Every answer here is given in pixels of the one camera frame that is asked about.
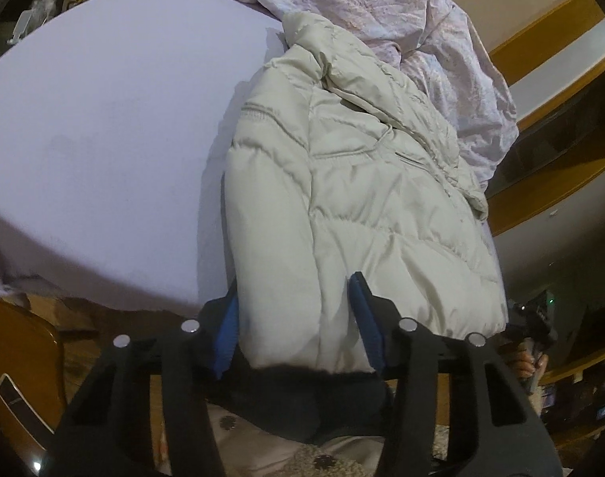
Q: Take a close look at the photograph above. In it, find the low wooden shelf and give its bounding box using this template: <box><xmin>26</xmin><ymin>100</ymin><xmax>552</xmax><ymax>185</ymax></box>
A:
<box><xmin>538</xmin><ymin>338</ymin><xmax>605</xmax><ymax>443</ymax></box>

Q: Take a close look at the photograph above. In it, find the pink floral quilt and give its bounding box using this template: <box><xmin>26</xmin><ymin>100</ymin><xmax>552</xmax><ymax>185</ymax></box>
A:
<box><xmin>148</xmin><ymin>0</ymin><xmax>520</xmax><ymax>194</ymax></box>

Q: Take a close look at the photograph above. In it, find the cream puffer jacket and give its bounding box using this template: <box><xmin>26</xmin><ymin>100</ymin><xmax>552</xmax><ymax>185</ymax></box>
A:
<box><xmin>223</xmin><ymin>11</ymin><xmax>509</xmax><ymax>373</ymax></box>

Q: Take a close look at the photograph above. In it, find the wooden cabinet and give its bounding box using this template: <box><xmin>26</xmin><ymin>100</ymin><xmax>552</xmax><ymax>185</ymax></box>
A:
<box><xmin>486</xmin><ymin>0</ymin><xmax>605</xmax><ymax>239</ymax></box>

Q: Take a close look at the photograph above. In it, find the bed with lavender sheet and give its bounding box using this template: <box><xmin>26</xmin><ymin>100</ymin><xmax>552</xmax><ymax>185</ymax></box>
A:
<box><xmin>0</xmin><ymin>0</ymin><xmax>288</xmax><ymax>314</ymax></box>

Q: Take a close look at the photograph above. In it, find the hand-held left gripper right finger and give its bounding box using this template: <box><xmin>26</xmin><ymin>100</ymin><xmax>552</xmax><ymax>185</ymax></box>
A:
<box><xmin>347</xmin><ymin>271</ymin><xmax>564</xmax><ymax>477</ymax></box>

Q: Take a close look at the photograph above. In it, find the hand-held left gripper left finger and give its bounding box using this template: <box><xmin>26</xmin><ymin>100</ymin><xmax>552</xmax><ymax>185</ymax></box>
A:
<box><xmin>59</xmin><ymin>291</ymin><xmax>241</xmax><ymax>477</ymax></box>

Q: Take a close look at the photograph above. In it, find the cluttered dark shelf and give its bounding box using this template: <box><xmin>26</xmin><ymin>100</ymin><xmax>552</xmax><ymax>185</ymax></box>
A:
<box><xmin>4</xmin><ymin>0</ymin><xmax>112</xmax><ymax>48</ymax></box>

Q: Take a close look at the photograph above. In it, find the person's right hand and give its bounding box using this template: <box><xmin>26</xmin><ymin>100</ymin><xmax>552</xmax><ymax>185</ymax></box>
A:
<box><xmin>513</xmin><ymin>340</ymin><xmax>549</xmax><ymax>393</ymax></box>

